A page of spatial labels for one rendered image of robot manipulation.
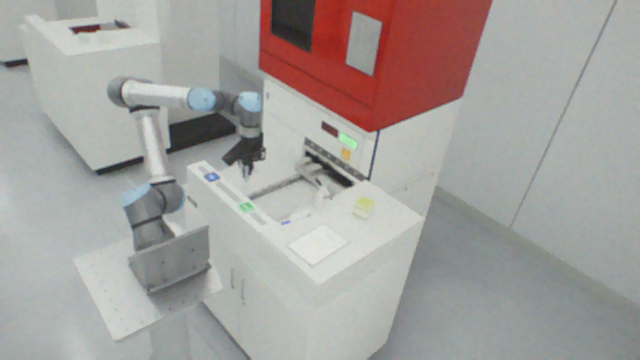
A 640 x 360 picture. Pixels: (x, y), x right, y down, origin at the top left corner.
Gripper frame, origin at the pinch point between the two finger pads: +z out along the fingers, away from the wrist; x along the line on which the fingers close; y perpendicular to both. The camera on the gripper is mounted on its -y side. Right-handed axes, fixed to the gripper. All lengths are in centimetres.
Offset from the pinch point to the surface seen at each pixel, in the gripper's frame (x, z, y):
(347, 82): 1, -29, 54
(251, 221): -8.4, 14.7, -2.5
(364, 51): -6, -45, 53
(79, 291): 88, 111, -52
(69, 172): 209, 111, -16
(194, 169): 35.7, 14.7, -2.4
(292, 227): -21.2, 14.2, 8.1
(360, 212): -33.4, 10.7, 34.2
